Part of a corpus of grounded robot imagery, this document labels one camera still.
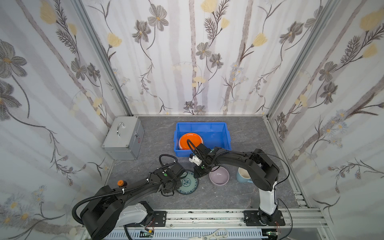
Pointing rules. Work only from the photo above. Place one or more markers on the small bottle orange cap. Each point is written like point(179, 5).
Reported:
point(122, 183)

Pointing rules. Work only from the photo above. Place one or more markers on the white scissors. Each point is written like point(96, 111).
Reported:
point(216, 235)

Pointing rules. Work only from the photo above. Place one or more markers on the aluminium rail frame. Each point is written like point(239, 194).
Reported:
point(301, 224)

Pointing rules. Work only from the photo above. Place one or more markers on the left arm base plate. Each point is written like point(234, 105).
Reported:
point(155, 219)

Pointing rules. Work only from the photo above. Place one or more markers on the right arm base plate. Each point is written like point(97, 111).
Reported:
point(250, 218)

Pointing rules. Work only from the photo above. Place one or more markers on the blue floral green plate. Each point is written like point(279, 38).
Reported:
point(189, 183)

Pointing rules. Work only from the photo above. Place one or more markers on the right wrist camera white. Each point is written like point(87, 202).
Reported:
point(194, 159)

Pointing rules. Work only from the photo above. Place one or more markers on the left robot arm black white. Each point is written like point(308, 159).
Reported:
point(100, 213)

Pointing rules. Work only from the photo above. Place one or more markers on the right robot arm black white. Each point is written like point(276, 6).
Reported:
point(263, 172)

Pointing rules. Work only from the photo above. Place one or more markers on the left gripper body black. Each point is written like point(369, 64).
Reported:
point(179, 176)

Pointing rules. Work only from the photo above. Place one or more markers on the grey metal first aid case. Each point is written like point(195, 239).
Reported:
point(124, 139)

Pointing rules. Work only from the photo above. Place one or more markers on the orange plate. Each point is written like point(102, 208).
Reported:
point(194, 138)

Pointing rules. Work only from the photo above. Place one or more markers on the purple bowl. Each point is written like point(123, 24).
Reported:
point(219, 176)

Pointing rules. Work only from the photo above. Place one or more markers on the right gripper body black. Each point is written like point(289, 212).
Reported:
point(201, 151)

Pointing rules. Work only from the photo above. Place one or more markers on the blue plastic bin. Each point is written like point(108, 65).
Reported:
point(213, 134)

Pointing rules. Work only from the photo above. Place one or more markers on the light blue mug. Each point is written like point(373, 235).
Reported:
point(243, 176)

